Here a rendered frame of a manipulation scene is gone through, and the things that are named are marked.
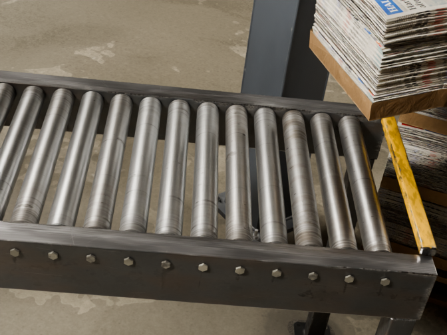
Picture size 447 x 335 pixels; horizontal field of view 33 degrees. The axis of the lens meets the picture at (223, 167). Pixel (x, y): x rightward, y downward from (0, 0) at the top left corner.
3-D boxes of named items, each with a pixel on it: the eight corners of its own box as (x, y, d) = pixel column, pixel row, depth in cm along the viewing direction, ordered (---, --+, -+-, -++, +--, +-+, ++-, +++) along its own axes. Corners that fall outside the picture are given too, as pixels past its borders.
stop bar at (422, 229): (394, 123, 173) (396, 115, 172) (436, 256, 138) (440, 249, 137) (380, 121, 172) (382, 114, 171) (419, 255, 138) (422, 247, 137)
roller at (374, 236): (343, 133, 178) (362, 123, 176) (375, 278, 141) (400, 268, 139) (333, 118, 176) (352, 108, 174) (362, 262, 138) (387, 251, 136)
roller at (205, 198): (193, 111, 174) (212, 120, 176) (184, 254, 137) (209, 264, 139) (203, 95, 172) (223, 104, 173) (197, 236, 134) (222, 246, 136)
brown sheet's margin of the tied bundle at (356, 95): (373, 35, 169) (376, 18, 166) (442, 107, 148) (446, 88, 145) (307, 46, 165) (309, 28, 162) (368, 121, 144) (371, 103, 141)
